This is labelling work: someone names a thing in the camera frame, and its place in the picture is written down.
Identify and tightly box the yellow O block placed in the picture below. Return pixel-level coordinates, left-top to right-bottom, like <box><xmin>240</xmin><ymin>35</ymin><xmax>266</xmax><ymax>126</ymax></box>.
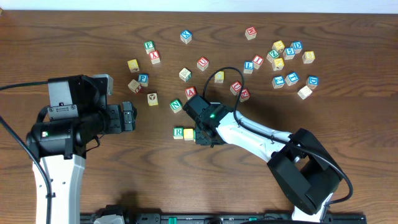
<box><xmin>183</xmin><ymin>128</ymin><xmax>195</xmax><ymax>141</ymax></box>

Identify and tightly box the green R block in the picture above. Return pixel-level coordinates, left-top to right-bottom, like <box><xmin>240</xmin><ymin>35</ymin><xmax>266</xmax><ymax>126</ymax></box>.
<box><xmin>173</xmin><ymin>127</ymin><xmax>183</xmax><ymax>139</ymax></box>

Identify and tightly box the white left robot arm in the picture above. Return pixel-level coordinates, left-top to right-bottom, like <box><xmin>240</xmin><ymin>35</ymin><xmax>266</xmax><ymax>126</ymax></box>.
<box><xmin>26</xmin><ymin>101</ymin><xmax>137</xmax><ymax>223</ymax></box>

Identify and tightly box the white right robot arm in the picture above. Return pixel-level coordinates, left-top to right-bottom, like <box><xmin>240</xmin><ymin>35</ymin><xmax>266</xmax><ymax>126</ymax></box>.
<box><xmin>185</xmin><ymin>103</ymin><xmax>346</xmax><ymax>223</ymax></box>

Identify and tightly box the white 6 block red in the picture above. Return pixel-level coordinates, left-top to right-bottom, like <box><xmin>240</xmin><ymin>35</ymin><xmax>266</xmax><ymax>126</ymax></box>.
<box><xmin>127</xmin><ymin>80</ymin><xmax>142</xmax><ymax>93</ymax></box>

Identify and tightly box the soccer ball block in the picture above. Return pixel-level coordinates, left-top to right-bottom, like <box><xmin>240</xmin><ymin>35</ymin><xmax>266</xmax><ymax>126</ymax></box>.
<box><xmin>147</xmin><ymin>93</ymin><xmax>159</xmax><ymax>106</ymax></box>

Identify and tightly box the blue P block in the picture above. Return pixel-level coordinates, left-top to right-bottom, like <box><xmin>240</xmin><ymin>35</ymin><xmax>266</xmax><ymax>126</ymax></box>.
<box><xmin>137</xmin><ymin>73</ymin><xmax>149</xmax><ymax>87</ymax></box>

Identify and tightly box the green N block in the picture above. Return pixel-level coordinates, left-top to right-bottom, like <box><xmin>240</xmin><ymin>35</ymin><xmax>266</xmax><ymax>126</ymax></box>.
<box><xmin>170</xmin><ymin>99</ymin><xmax>182</xmax><ymax>113</ymax></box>

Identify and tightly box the yellow block left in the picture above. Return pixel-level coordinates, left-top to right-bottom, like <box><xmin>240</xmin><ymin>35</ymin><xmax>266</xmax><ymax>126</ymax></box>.
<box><xmin>127</xmin><ymin>59</ymin><xmax>140</xmax><ymax>73</ymax></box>

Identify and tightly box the red A block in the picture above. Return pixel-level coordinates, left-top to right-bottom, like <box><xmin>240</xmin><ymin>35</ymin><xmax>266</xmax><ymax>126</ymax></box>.
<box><xmin>185</xmin><ymin>86</ymin><xmax>197</xmax><ymax>100</ymax></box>

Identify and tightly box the red U block lower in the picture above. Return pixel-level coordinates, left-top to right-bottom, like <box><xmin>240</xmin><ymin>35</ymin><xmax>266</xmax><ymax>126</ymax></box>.
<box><xmin>230</xmin><ymin>81</ymin><xmax>242</xmax><ymax>95</ymax></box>

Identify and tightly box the red u block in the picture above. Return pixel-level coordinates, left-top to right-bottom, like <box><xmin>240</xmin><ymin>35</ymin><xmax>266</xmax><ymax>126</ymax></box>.
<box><xmin>197</xmin><ymin>57</ymin><xmax>209</xmax><ymax>71</ymax></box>
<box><xmin>230</xmin><ymin>81</ymin><xmax>242</xmax><ymax>95</ymax></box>

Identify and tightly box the red Y block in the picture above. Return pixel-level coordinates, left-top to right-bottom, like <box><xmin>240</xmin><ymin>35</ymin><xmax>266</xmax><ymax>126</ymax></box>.
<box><xmin>149</xmin><ymin>50</ymin><xmax>160</xmax><ymax>64</ymax></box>

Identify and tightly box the yellow O block centre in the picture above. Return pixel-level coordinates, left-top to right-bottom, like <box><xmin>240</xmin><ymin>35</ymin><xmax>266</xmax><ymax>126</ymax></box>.
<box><xmin>214</xmin><ymin>71</ymin><xmax>224</xmax><ymax>83</ymax></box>

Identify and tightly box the white picture block teal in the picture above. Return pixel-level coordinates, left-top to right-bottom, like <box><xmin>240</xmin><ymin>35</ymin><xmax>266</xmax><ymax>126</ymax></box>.
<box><xmin>179</xmin><ymin>68</ymin><xmax>192</xmax><ymax>82</ymax></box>

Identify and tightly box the green F block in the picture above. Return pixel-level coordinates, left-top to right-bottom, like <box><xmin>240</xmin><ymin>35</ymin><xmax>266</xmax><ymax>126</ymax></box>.
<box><xmin>144</xmin><ymin>40</ymin><xmax>155</xmax><ymax>54</ymax></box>

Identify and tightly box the red U block upper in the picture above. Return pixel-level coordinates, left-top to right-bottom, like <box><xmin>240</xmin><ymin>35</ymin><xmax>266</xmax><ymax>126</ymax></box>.
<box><xmin>197</xmin><ymin>57</ymin><xmax>209</xmax><ymax>71</ymax></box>

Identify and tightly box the blue L block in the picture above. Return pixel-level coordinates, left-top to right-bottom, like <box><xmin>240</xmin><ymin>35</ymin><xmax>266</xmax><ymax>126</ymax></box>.
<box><xmin>243</xmin><ymin>61</ymin><xmax>254</xmax><ymax>74</ymax></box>

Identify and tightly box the blue 2 block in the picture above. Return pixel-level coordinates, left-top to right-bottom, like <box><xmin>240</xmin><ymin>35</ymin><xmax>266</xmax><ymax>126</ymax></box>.
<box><xmin>272</xmin><ymin>76</ymin><xmax>285</xmax><ymax>89</ymax></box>

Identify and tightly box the blue X block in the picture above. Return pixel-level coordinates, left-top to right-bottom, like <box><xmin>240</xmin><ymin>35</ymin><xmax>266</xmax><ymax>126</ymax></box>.
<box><xmin>180</xmin><ymin>30</ymin><xmax>192</xmax><ymax>44</ymax></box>

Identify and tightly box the red I block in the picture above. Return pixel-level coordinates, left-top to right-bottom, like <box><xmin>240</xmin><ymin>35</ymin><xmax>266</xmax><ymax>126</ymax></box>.
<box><xmin>252</xmin><ymin>55</ymin><xmax>264</xmax><ymax>69</ymax></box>

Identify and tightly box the yellow block under Z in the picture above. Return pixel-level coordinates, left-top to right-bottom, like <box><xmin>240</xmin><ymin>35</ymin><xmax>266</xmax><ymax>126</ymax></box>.
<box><xmin>272</xmin><ymin>58</ymin><xmax>284</xmax><ymax>71</ymax></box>

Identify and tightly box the blue T block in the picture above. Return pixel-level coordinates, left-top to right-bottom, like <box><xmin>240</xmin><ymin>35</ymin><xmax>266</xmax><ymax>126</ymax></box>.
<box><xmin>285</xmin><ymin>72</ymin><xmax>300</xmax><ymax>86</ymax></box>

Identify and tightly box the green Z block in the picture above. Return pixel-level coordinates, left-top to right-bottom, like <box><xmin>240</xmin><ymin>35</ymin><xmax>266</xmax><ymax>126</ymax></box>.
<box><xmin>266</xmin><ymin>49</ymin><xmax>280</xmax><ymax>63</ymax></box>

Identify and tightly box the plain white block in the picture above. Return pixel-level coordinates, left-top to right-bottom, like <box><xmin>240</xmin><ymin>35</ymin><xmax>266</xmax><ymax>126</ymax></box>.
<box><xmin>297</xmin><ymin>86</ymin><xmax>312</xmax><ymax>100</ymax></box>

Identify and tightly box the red E block top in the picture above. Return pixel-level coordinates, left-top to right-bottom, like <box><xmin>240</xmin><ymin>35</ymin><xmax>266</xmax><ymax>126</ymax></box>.
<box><xmin>245</xmin><ymin>27</ymin><xmax>257</xmax><ymax>40</ymax></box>

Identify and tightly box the yellow block top right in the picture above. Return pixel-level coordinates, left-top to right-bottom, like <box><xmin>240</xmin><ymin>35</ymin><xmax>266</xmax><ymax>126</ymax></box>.
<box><xmin>272</xmin><ymin>40</ymin><xmax>285</xmax><ymax>53</ymax></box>

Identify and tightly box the blue 5 block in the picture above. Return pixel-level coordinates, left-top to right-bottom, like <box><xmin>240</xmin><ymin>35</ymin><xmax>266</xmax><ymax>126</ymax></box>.
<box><xmin>283</xmin><ymin>47</ymin><xmax>295</xmax><ymax>60</ymax></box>

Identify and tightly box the blue D block lower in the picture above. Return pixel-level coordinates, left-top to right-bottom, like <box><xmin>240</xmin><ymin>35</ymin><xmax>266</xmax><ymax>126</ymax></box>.
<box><xmin>306</xmin><ymin>76</ymin><xmax>319</xmax><ymax>90</ymax></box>

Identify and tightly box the blue d block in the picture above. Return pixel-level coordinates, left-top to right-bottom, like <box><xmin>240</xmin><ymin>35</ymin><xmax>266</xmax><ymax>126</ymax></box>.
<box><xmin>306</xmin><ymin>76</ymin><xmax>319</xmax><ymax>90</ymax></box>
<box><xmin>290</xmin><ymin>41</ymin><xmax>303</xmax><ymax>54</ymax></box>

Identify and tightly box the blue D block upper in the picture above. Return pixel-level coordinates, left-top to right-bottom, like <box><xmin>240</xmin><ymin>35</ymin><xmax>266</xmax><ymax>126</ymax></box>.
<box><xmin>290</xmin><ymin>41</ymin><xmax>303</xmax><ymax>54</ymax></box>

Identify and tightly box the yellow 8 block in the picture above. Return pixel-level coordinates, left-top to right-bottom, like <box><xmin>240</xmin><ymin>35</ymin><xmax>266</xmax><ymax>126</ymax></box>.
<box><xmin>302</xmin><ymin>51</ymin><xmax>315</xmax><ymax>64</ymax></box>

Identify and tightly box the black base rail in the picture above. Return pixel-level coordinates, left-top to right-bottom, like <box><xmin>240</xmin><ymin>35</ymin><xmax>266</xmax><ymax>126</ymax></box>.
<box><xmin>80</xmin><ymin>212</ymin><xmax>368</xmax><ymax>224</ymax></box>

